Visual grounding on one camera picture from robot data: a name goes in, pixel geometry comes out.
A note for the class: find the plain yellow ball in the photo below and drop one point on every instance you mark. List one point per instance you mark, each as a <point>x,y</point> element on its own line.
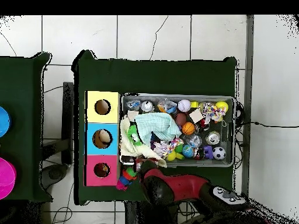
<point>223,105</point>

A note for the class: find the black chair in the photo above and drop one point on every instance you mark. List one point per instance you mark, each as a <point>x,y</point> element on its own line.
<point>68,105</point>

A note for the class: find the black and white soccer ball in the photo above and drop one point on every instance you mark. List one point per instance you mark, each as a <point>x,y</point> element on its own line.
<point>219,153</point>

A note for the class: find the brown toy football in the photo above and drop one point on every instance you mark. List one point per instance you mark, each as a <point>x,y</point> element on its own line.
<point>180,119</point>

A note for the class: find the light blue waffle cloth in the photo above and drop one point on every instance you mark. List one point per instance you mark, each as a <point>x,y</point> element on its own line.
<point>154,123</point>

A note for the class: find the multicolour fuzzy caterpillar toy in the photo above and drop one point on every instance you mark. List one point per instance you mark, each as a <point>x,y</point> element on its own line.
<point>126,179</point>

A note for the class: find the dark green table cloth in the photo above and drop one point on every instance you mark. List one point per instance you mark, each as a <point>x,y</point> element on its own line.
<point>158,77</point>

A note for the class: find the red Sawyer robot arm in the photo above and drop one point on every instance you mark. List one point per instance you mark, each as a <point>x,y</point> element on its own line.
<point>184,184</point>

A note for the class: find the blue globe ball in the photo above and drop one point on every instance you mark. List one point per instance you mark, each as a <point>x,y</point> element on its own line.
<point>188,151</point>

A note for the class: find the colourful knotted cloth ball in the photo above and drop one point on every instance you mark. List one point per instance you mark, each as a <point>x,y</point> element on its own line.
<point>168,145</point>
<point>211,112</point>

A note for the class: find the green spiky ball with eyes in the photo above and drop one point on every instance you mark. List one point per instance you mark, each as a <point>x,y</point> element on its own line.
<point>133,134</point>

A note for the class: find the yellow smiley ball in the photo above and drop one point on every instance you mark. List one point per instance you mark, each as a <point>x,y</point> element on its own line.
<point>171,156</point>

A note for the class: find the shallow clear mesh bin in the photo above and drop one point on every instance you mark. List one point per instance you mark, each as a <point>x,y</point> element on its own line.
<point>224,140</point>

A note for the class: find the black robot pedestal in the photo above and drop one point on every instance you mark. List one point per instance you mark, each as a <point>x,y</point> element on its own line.
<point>135,214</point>

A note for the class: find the dark green side table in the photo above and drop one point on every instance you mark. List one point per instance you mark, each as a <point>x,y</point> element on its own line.
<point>23,93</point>

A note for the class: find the orange toy basketball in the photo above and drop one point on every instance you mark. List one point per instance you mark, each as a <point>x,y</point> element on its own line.
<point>188,128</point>

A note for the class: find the blue bowl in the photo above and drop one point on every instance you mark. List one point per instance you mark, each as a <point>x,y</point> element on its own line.
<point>4,121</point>

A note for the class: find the cream waffle cloth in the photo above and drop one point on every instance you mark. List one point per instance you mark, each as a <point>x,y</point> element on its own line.
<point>149,154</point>

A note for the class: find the pink bowl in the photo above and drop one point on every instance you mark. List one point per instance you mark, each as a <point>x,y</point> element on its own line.
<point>6,178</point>

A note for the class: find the white baseball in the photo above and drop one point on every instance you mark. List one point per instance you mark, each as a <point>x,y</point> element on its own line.
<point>184,105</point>

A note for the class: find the crushed soda can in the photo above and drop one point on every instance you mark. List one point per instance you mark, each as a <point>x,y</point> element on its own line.
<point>213,138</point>

